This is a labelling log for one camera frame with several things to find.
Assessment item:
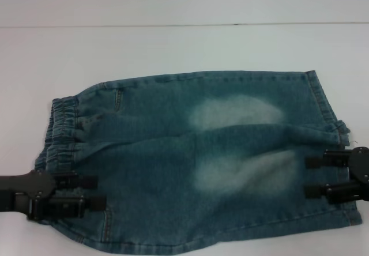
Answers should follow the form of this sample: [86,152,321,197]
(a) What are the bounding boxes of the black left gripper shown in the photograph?
[0,171,107,221]

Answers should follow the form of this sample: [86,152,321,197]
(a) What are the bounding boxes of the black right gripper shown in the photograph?
[306,146,369,205]

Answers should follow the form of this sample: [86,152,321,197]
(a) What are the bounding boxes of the blue denim shorts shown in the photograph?
[34,70,363,256]

